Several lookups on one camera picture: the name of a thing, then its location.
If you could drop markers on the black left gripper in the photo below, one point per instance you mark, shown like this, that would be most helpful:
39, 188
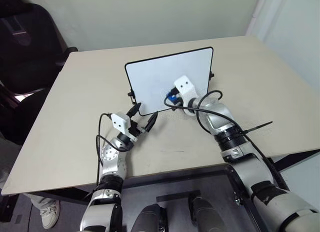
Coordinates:
135, 130

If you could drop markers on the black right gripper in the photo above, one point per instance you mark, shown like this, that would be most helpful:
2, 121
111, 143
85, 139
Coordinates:
180, 99

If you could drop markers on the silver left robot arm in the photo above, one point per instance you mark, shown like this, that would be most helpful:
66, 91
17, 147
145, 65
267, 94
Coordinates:
112, 164

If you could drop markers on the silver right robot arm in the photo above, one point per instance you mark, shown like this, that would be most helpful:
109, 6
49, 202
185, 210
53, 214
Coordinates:
250, 172

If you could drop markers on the black-framed standing whiteboard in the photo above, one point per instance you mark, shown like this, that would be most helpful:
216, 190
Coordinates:
160, 77

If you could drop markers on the black flat plate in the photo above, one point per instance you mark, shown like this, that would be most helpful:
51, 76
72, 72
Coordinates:
175, 195

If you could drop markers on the black zip tie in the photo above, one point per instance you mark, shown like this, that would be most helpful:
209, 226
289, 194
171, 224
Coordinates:
260, 127

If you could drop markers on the dark rounded shape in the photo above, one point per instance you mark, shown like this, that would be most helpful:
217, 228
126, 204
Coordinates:
203, 214
150, 218

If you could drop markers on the grey trouser leg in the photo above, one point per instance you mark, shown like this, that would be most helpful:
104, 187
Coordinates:
41, 200

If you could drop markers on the black office chair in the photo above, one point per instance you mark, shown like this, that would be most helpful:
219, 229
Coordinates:
27, 49

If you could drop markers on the white sneaker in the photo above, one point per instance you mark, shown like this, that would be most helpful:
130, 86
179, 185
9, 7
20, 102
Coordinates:
50, 214

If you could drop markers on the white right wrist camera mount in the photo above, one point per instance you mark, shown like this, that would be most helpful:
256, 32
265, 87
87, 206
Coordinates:
185, 88

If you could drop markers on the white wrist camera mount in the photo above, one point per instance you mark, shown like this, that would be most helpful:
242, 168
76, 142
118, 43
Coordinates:
121, 122
185, 88

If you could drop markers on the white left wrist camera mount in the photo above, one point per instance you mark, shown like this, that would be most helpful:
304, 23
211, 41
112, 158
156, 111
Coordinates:
121, 122

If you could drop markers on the white wall corner trim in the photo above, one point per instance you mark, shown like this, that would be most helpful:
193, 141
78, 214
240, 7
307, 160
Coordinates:
257, 9

